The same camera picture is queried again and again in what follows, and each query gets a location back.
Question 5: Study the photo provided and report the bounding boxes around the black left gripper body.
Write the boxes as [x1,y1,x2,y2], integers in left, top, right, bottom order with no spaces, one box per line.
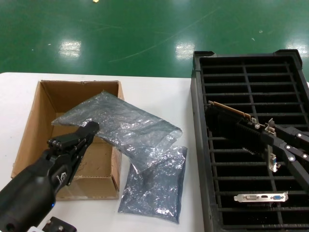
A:
[0,149,82,232]

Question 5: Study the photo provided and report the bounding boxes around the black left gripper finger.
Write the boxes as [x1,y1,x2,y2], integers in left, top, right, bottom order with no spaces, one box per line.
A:
[47,121,100,151]
[65,132,96,187]

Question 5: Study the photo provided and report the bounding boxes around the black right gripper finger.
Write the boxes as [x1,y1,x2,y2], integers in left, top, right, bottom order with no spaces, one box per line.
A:
[260,135,309,191]
[275,125,309,145]

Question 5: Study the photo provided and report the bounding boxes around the grey antistatic bag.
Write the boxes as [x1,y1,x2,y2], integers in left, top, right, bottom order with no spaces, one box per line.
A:
[51,90,183,174]
[117,145,188,220]

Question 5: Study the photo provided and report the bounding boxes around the black graphics card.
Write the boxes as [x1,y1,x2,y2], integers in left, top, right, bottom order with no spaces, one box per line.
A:
[233,190,289,208]
[205,100,281,173]

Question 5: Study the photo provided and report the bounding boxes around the brown cardboard box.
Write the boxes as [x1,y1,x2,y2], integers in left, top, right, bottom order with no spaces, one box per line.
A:
[11,80,126,201]

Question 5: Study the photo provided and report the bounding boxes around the black slotted container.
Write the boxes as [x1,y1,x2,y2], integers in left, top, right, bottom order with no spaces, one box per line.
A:
[190,49,309,232]

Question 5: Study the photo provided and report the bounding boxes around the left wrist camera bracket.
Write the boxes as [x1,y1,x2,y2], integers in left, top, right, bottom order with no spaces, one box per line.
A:
[42,217,79,232]

